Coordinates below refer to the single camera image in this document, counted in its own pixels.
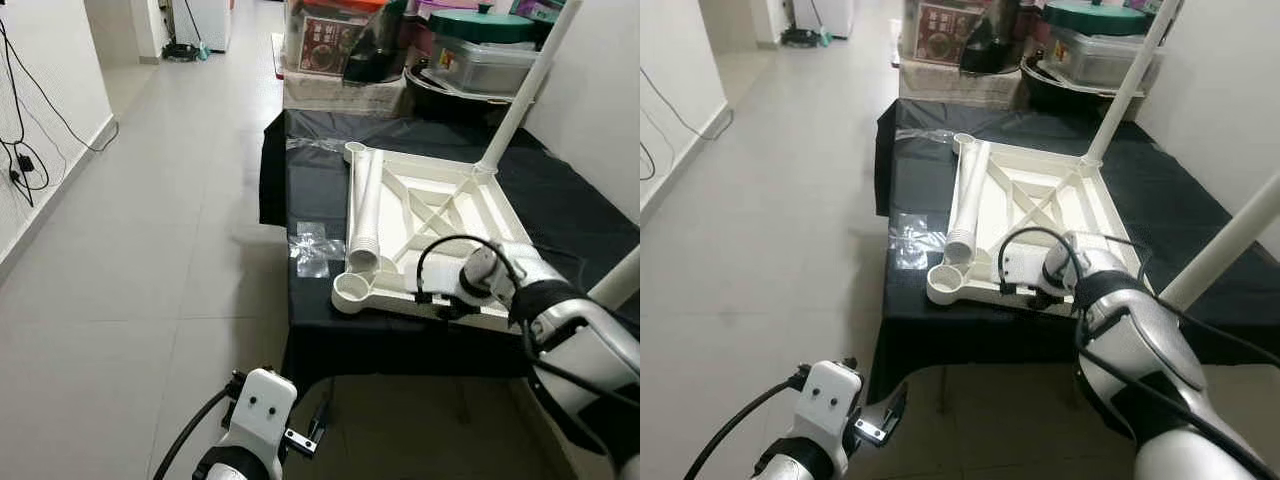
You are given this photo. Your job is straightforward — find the white plastic children table top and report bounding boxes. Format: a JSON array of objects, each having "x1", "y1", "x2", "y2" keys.
[
  {"x1": 330, "y1": 140, "x2": 561, "y2": 331},
  {"x1": 925, "y1": 130, "x2": 1161, "y2": 311}
]

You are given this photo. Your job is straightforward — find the black tablecloth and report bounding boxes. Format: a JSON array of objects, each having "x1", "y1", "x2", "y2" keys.
[
  {"x1": 258, "y1": 108, "x2": 641, "y2": 381},
  {"x1": 868, "y1": 98, "x2": 1280, "y2": 401}
]

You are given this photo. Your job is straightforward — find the black round bowl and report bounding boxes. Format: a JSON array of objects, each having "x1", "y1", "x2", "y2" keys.
[
  {"x1": 1020, "y1": 55, "x2": 1141, "y2": 111},
  {"x1": 405, "y1": 62, "x2": 521, "y2": 116}
]

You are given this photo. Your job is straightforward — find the beige patterned box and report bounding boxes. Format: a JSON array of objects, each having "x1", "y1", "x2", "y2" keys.
[
  {"x1": 890, "y1": 25, "x2": 1026, "y2": 106},
  {"x1": 275, "y1": 35, "x2": 411, "y2": 113}
]

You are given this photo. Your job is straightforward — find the clear plastic storage box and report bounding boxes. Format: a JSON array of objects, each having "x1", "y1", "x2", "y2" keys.
[
  {"x1": 1045, "y1": 25, "x2": 1161, "y2": 89},
  {"x1": 430, "y1": 35, "x2": 541, "y2": 96}
]

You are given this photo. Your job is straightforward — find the orange lid storage box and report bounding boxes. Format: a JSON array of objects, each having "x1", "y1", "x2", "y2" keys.
[
  {"x1": 900, "y1": 0, "x2": 991, "y2": 66},
  {"x1": 285, "y1": 0, "x2": 386, "y2": 76}
]

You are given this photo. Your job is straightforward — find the green round lid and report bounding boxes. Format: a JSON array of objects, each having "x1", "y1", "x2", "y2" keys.
[
  {"x1": 430, "y1": 8, "x2": 546, "y2": 46},
  {"x1": 1045, "y1": 0, "x2": 1151, "y2": 36}
]

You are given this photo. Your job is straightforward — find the black head mop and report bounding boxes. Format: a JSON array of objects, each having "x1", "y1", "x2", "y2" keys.
[
  {"x1": 778, "y1": 0, "x2": 833, "y2": 49},
  {"x1": 160, "y1": 0, "x2": 211, "y2": 63}
]

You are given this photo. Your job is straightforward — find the white appliance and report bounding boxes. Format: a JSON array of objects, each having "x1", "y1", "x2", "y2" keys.
[
  {"x1": 185, "y1": 0, "x2": 233, "y2": 51},
  {"x1": 795, "y1": 0, "x2": 856, "y2": 39}
]

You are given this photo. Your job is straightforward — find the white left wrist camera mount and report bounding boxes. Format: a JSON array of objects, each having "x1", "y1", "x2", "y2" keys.
[
  {"x1": 222, "y1": 368, "x2": 299, "y2": 456},
  {"x1": 790, "y1": 360, "x2": 863, "y2": 446}
]

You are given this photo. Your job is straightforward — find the black wall cable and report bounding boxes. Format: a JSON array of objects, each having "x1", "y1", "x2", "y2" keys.
[
  {"x1": 640, "y1": 65, "x2": 736, "y2": 181},
  {"x1": 0, "y1": 20, "x2": 119, "y2": 206}
]

